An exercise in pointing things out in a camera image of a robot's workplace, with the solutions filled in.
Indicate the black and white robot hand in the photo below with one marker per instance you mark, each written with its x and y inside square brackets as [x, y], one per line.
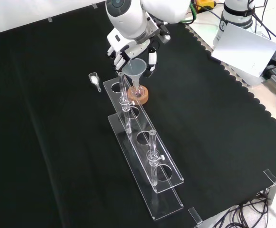
[121, 40]

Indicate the clear plastic funnel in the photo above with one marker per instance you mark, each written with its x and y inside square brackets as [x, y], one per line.
[134, 70]

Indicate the glass weighing funnel with powder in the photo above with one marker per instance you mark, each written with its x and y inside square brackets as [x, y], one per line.
[94, 79]

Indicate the round-bottom glass flask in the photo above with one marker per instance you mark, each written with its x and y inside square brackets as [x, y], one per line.
[138, 93]

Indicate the clear acrylic funnel stand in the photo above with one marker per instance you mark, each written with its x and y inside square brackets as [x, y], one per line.
[170, 184]

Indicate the grey tape piece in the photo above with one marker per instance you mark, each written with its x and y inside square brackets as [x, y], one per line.
[94, 6]
[50, 19]

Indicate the yellow stop button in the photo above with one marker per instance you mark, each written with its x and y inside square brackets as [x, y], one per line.
[205, 2]

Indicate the black cloth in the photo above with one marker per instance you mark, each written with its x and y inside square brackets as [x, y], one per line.
[45, 118]

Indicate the clear acrylic bracket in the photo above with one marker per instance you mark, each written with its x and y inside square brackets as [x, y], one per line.
[195, 216]
[271, 178]

